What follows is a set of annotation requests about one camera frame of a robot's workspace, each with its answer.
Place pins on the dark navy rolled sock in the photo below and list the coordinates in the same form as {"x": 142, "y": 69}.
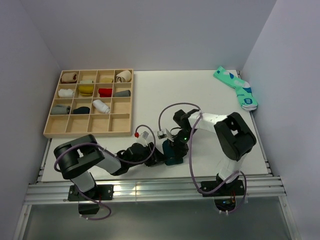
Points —
{"x": 83, "y": 110}

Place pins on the pale green rolled sock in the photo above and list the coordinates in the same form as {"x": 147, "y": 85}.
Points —
{"x": 86, "y": 81}

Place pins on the wooden compartment tray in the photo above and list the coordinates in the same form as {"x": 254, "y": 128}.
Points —
{"x": 116, "y": 123}

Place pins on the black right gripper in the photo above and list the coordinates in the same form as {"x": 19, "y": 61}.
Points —
{"x": 181, "y": 150}

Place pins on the dark grey rolled sock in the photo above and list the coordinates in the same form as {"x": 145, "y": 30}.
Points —
{"x": 124, "y": 93}

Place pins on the white rolled sock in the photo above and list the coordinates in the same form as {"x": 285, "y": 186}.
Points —
{"x": 66, "y": 93}

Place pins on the white sock black stripes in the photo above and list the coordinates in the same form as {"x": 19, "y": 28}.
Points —
{"x": 101, "y": 107}

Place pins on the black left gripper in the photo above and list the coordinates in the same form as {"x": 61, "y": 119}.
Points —
{"x": 155, "y": 158}

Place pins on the dark green reindeer sock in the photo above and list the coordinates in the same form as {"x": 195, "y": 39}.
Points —
{"x": 173, "y": 155}

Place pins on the cream brown rolled sock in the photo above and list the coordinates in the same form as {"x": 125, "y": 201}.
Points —
{"x": 123, "y": 77}

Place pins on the mustard yellow rolled sock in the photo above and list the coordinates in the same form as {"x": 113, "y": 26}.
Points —
{"x": 86, "y": 90}

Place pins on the beige rolled sock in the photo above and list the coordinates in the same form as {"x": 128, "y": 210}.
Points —
{"x": 69, "y": 77}

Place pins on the red rolled sock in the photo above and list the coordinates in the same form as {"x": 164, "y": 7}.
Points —
{"x": 105, "y": 92}

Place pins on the mint green patterned sock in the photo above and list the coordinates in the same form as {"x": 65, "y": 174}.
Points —
{"x": 242, "y": 88}

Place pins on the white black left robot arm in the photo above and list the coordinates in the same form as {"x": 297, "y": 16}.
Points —
{"x": 76, "y": 157}

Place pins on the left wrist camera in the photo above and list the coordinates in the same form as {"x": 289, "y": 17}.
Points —
{"x": 144, "y": 135}

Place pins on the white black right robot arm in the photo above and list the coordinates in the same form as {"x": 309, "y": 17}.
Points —
{"x": 234, "y": 136}

